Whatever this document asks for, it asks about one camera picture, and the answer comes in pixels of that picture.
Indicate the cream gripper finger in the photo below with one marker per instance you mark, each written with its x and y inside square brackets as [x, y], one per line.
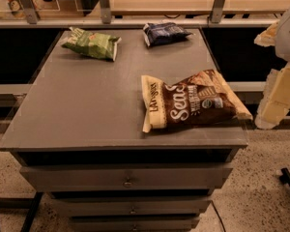
[267, 37]
[275, 104]

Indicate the brown chip bag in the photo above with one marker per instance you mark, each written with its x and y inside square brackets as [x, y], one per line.
[202, 99]

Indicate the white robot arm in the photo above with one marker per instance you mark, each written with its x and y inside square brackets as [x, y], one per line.
[282, 47]

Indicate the blue chip bag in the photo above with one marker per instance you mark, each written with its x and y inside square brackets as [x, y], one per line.
[163, 33]

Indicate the green chip bag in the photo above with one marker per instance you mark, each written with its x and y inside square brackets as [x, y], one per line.
[95, 45]

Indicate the grey drawer cabinet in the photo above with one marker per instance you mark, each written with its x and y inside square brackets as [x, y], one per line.
[83, 111]

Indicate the bottom drawer with knob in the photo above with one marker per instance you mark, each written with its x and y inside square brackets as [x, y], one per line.
[134, 224]

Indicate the drawer with knob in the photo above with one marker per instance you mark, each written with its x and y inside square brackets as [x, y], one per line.
[134, 224]
[91, 178]
[131, 206]

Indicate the middle drawer with knob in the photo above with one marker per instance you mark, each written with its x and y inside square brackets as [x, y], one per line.
[131, 206]

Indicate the top drawer with knob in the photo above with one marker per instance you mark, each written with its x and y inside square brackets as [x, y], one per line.
[91, 178]

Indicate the colourful package behind acrylic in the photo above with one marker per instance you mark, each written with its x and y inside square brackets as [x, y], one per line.
[16, 8]

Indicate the right metal shelf bracket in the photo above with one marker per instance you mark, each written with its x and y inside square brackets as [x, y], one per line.
[217, 10]

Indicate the metal shelf bracket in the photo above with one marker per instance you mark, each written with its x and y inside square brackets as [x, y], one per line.
[30, 11]
[217, 10]
[105, 11]

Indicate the middle metal shelf bracket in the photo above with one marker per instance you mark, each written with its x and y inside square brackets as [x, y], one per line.
[105, 11]

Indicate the left metal shelf bracket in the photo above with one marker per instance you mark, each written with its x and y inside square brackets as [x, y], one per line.
[30, 11]

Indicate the black floor rail left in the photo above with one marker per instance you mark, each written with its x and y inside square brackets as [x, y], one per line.
[31, 212]

